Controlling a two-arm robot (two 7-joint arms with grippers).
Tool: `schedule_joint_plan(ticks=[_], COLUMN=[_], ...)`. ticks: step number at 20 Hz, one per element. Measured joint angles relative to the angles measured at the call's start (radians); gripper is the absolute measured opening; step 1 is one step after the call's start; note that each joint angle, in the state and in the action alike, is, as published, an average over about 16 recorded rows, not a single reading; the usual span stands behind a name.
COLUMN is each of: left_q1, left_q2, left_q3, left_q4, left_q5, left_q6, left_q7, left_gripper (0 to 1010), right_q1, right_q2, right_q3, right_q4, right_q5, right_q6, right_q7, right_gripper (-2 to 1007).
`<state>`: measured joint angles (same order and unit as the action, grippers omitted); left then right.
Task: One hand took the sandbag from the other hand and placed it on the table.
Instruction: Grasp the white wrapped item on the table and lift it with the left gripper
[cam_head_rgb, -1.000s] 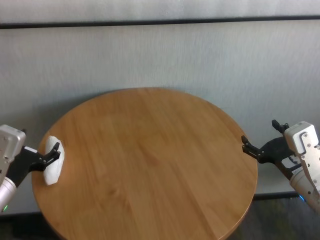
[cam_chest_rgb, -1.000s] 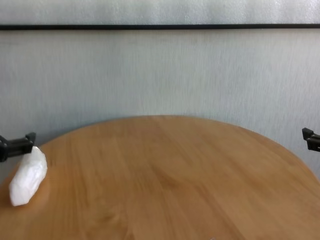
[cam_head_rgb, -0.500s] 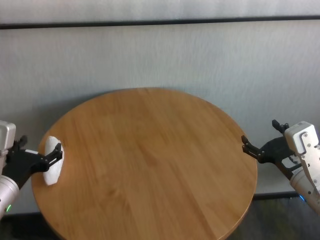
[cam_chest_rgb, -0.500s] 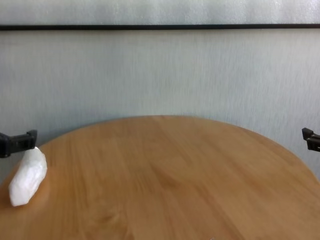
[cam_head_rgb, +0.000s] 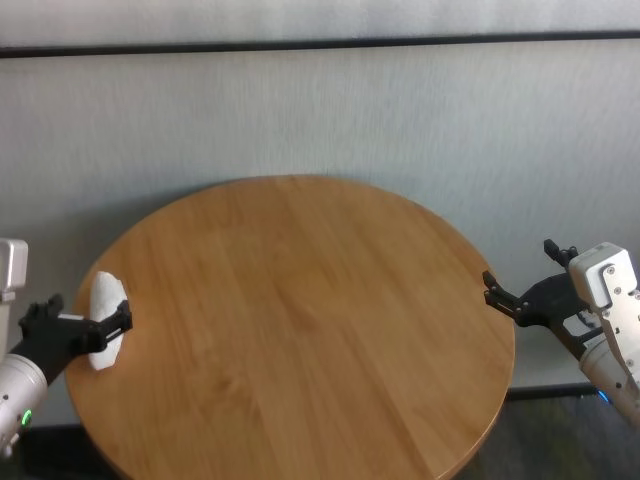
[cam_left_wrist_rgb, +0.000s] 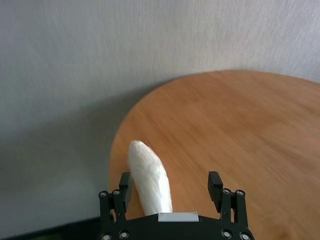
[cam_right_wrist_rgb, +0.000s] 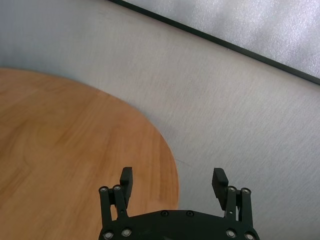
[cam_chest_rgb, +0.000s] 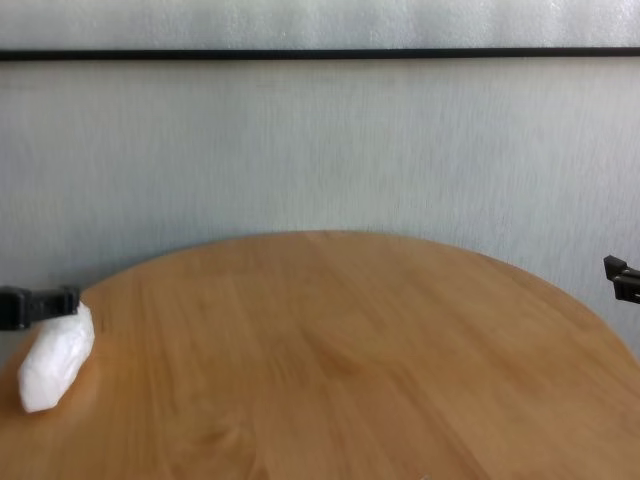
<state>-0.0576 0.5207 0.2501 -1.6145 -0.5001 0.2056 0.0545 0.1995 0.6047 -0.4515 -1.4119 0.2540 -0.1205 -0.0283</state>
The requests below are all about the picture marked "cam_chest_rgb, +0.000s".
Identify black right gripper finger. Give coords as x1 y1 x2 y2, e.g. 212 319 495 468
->
602 254 640 303

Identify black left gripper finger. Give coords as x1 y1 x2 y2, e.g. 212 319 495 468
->
0 283 83 332

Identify white sandbag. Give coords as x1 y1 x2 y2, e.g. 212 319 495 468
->
18 303 96 414

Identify black wall rail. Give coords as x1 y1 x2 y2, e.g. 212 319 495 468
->
0 47 640 62

